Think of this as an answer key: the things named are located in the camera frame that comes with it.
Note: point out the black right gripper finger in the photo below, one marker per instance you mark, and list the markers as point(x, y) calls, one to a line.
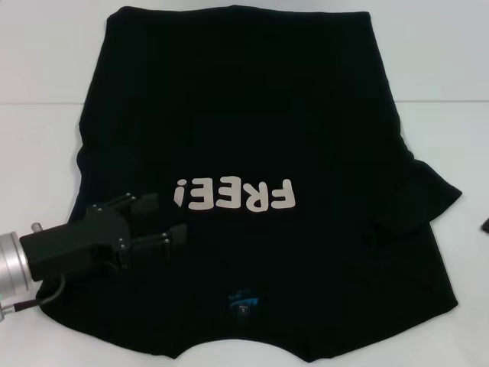
point(486, 225)

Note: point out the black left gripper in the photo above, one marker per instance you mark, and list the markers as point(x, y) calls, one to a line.
point(76, 244)

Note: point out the black shirt with FREE print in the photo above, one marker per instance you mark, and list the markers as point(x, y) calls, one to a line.
point(248, 126)

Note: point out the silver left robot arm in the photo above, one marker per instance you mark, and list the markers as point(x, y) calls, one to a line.
point(13, 264)

